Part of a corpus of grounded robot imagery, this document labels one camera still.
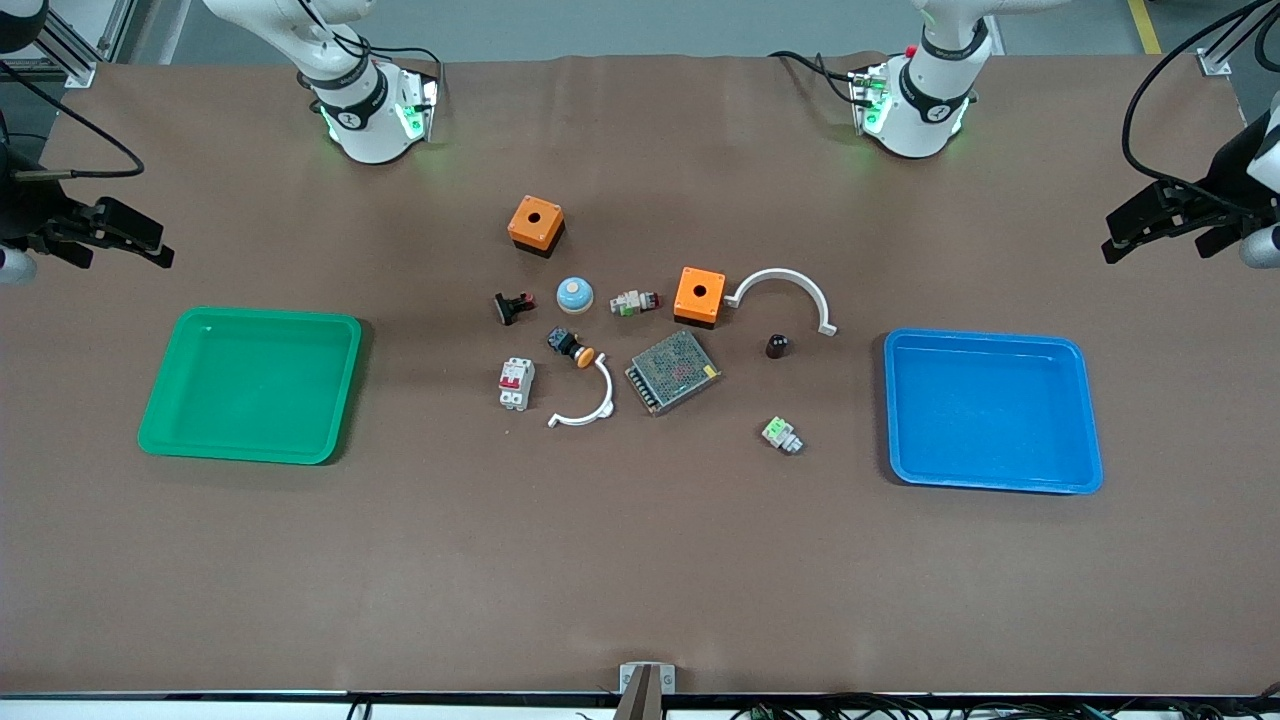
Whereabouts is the white red circuit breaker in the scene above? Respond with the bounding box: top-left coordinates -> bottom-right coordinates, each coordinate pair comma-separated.
498,357 -> 536,412

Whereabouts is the green plastic tray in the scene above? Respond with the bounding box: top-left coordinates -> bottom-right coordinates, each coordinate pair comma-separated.
137,306 -> 363,466

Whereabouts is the blue plastic tray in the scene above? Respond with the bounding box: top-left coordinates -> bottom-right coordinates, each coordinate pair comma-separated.
883,328 -> 1105,496

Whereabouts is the orange black button box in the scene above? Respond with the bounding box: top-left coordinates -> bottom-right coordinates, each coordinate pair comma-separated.
673,266 -> 728,329
507,195 -> 567,259

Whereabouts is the black orange mushroom push button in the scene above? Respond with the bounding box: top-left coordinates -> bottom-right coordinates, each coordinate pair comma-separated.
547,327 -> 597,369

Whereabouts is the metal mesh power supply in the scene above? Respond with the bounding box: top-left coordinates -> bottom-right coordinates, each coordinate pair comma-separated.
625,330 -> 722,417

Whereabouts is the brown table mat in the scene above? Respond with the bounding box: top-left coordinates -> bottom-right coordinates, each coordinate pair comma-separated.
0,52 -> 1280,698

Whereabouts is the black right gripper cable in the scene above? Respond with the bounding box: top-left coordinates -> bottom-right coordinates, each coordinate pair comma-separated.
0,60 -> 146,181

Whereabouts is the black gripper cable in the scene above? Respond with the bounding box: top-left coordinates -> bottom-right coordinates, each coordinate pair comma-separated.
1121,0 -> 1280,216
0,60 -> 146,181

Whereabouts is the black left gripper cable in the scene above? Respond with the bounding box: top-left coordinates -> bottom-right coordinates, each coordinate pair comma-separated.
1121,0 -> 1280,216

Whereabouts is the aluminium frame profile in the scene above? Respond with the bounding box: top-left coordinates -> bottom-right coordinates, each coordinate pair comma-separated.
1198,0 -> 1280,79
0,0 -> 136,89

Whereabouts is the black right arm base cable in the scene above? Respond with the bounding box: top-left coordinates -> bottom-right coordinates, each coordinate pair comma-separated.
300,0 -> 446,101

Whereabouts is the black arm base cable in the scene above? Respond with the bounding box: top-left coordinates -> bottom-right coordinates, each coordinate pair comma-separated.
300,0 -> 446,101
768,50 -> 863,106

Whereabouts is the large white half-ring clamp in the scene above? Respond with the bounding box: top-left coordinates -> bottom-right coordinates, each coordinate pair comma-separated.
723,268 -> 839,338

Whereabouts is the black left arm base cable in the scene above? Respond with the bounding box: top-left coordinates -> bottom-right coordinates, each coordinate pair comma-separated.
768,50 -> 863,106

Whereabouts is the small white half-ring clamp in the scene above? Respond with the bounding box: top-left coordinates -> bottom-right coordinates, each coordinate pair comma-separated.
547,355 -> 616,429

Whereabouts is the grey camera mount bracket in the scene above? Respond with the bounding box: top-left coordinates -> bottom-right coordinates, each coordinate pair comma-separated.
618,662 -> 677,720

